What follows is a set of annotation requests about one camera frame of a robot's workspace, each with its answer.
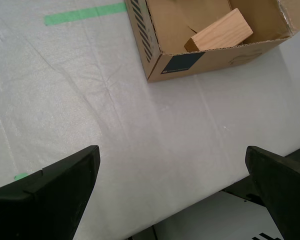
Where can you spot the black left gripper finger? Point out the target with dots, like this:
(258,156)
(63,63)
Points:
(287,195)
(40,205)

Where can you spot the light wooden block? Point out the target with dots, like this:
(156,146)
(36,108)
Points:
(222,31)

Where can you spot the brown cardboard box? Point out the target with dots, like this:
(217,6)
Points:
(180,22)

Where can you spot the white robot base deck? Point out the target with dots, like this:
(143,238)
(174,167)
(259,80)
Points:
(215,220)

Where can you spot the bright green tape mark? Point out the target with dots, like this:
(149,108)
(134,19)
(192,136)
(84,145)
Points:
(21,176)

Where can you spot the white plastic table cover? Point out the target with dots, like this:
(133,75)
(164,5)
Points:
(90,100)

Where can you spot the long bright green tape strip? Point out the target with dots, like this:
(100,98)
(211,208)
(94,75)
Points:
(85,13)

